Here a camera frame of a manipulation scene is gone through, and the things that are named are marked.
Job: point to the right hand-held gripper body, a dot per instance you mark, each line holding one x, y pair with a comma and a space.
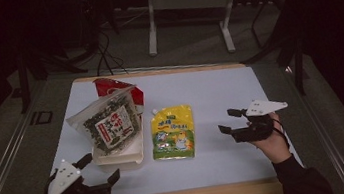
256, 129

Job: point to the white plastic box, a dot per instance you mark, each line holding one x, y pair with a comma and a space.
124, 158

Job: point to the clear bag of dried seaweed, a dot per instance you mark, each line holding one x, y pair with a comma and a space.
110, 127

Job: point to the yellow spouted pouch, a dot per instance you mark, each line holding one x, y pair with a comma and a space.
173, 133

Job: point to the red and white snack packet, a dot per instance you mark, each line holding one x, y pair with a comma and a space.
108, 87

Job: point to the person's right hand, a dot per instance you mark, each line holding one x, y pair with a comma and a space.
275, 147

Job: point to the black stand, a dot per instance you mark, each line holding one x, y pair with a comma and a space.
292, 44

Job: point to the white metal stand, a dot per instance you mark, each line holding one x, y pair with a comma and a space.
189, 0

